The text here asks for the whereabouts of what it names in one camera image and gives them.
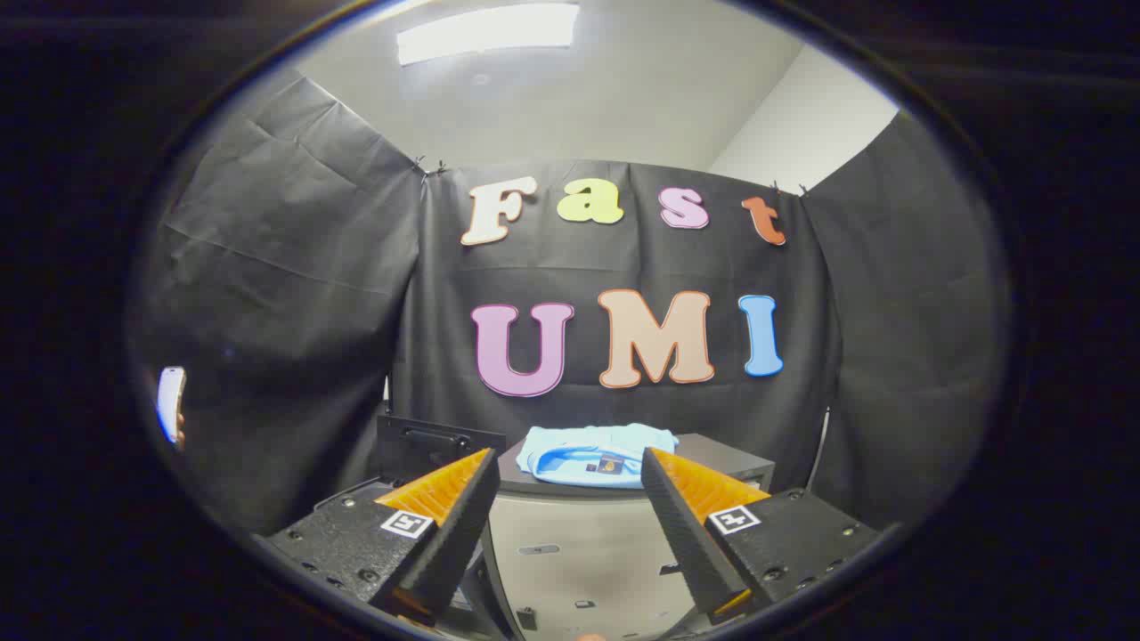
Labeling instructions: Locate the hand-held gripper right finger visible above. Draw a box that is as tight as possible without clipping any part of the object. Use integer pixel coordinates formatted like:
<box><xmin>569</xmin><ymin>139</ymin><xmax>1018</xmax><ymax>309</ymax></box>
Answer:
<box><xmin>639</xmin><ymin>447</ymin><xmax>881</xmax><ymax>626</ymax></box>

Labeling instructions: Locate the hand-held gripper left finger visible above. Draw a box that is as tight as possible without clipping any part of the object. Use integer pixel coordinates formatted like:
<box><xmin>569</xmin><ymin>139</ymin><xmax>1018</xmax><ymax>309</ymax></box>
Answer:
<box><xmin>265</xmin><ymin>448</ymin><xmax>501</xmax><ymax>624</ymax></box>

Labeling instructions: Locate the dark washing machine lid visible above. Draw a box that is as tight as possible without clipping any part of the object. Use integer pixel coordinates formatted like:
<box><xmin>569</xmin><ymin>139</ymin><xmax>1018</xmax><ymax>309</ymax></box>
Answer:
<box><xmin>377</xmin><ymin>414</ymin><xmax>507</xmax><ymax>486</ymax></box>

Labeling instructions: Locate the light blue shirt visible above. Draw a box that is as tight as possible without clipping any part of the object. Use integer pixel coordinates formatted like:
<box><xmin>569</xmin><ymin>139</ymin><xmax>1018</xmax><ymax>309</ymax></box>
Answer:
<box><xmin>517</xmin><ymin>423</ymin><xmax>680</xmax><ymax>489</ymax></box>

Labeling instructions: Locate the black backdrop cloth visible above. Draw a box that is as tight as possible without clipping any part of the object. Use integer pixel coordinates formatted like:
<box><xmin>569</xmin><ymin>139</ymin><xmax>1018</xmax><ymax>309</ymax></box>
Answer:
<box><xmin>129</xmin><ymin>76</ymin><xmax>1012</xmax><ymax>535</ymax></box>

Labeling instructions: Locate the white phone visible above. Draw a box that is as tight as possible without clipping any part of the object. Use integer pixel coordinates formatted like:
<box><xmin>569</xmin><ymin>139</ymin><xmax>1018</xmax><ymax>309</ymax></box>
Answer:
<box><xmin>156</xmin><ymin>365</ymin><xmax>188</xmax><ymax>446</ymax></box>

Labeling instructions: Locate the ceiling light panel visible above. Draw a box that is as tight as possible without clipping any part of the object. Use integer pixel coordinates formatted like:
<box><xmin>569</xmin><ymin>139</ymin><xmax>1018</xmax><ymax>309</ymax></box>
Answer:
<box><xmin>396</xmin><ymin>3</ymin><xmax>581</xmax><ymax>66</ymax></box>

